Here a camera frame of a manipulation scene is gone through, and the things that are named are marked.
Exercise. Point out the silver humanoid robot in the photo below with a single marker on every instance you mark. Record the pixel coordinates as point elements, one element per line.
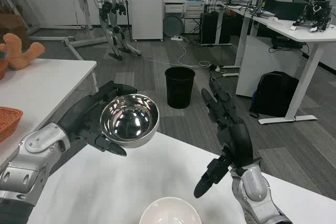
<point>111,11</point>

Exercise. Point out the shiny metal bowl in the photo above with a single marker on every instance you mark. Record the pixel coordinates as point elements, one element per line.
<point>130,120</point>

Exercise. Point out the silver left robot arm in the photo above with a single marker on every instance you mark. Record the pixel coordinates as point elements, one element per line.
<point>29,166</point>

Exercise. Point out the round grey tray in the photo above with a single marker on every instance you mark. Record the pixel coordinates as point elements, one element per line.
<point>173,26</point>

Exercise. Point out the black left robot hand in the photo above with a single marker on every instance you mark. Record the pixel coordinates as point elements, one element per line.
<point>78,113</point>

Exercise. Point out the black computer tower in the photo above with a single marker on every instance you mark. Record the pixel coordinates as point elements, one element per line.
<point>214,28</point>

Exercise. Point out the orange woven basket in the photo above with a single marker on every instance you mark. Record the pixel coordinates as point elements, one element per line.
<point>8,121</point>

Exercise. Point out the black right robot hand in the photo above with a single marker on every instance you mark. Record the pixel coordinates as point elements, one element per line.
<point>231,129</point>

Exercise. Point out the white cabinet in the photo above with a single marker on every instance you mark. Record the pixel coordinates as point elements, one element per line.
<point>146,9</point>

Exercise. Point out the orange plush toy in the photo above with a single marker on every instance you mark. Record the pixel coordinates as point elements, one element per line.
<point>19,51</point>

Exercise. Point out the white standing desk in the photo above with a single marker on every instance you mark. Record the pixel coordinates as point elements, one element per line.
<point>286,51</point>

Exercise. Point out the black waste bin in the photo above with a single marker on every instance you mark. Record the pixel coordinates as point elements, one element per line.
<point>179,87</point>

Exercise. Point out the white power strip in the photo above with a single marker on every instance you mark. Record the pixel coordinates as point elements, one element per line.
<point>177,38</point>

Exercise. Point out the white side table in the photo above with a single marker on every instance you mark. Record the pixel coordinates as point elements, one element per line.
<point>39,87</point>

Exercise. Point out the white drawer unit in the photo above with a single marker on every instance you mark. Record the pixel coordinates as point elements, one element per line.
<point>183,11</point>

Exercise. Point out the small black robot device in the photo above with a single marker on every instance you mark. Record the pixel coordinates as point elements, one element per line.
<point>316,15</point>

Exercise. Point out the black backpack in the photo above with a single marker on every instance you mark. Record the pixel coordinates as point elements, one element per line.
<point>275,94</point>

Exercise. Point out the white ceramic bowl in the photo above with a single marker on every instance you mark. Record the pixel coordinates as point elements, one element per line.
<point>170,211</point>

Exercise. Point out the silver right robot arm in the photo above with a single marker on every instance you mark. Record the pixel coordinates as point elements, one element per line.
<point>257,195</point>

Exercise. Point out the white metal stand frame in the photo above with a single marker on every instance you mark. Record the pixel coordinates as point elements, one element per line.
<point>81,19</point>

